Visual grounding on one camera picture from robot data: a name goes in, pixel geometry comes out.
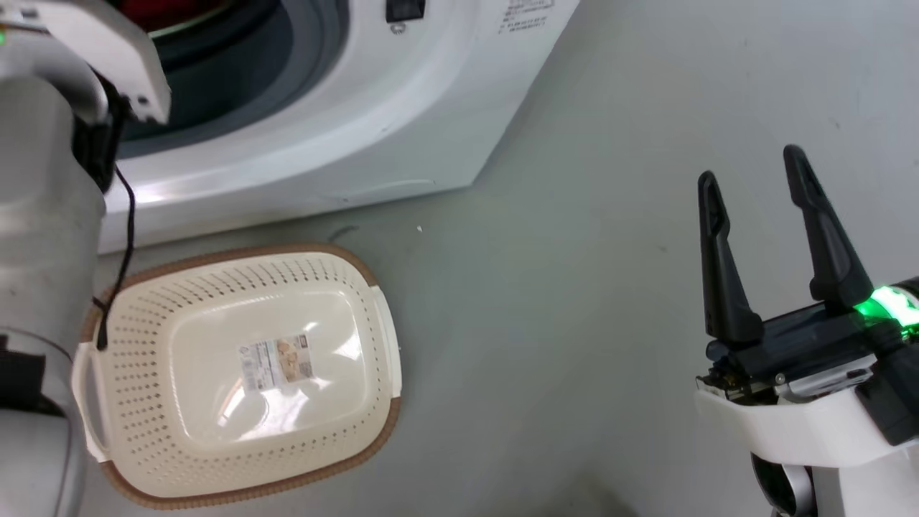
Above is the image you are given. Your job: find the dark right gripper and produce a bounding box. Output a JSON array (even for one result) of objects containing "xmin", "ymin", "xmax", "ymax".
[{"xmin": 695, "ymin": 144, "xmax": 919, "ymax": 447}]

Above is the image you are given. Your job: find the white front-load washing machine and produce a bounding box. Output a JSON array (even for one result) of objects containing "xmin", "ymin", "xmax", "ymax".
[{"xmin": 97, "ymin": 0, "xmax": 581, "ymax": 256}]

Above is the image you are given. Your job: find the cream perforated laundry basket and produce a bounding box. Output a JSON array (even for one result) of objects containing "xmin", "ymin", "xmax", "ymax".
[{"xmin": 70, "ymin": 243, "xmax": 403, "ymax": 511}]

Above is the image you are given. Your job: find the printed text label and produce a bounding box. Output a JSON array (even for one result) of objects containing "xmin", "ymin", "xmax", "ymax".
[{"xmin": 497, "ymin": 0, "xmax": 558, "ymax": 36}]

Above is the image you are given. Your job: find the black door latch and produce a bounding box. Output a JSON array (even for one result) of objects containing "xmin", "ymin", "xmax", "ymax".
[{"xmin": 386, "ymin": 0, "xmax": 427, "ymax": 24}]

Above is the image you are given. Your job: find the paper product sticker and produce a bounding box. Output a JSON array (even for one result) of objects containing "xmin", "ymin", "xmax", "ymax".
[{"xmin": 236, "ymin": 334, "xmax": 317, "ymax": 393}]

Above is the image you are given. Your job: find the grey rubber door seal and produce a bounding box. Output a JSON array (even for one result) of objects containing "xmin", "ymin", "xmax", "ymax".
[{"xmin": 117, "ymin": 0, "xmax": 351, "ymax": 142}]

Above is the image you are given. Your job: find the red garment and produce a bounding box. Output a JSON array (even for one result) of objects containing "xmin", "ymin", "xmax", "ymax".
[{"xmin": 118, "ymin": 0, "xmax": 232, "ymax": 34}]

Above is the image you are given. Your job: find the thin black cable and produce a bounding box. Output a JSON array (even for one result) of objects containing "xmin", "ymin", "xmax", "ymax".
[{"xmin": 91, "ymin": 163, "xmax": 138, "ymax": 353}]

